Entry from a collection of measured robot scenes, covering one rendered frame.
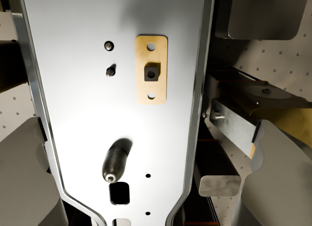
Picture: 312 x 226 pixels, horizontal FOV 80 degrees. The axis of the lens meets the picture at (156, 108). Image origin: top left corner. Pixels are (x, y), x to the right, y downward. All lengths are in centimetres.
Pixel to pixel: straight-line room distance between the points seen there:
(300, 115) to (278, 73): 40
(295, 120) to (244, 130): 6
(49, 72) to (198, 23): 19
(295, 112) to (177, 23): 17
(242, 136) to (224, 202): 66
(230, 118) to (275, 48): 41
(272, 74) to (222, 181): 39
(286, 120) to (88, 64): 24
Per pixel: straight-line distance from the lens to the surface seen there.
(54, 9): 26
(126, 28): 23
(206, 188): 36
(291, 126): 27
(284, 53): 65
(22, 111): 70
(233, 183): 37
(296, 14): 31
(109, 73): 23
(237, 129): 24
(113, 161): 26
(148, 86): 24
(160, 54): 23
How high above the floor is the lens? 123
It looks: 67 degrees down
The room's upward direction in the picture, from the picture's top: 177 degrees clockwise
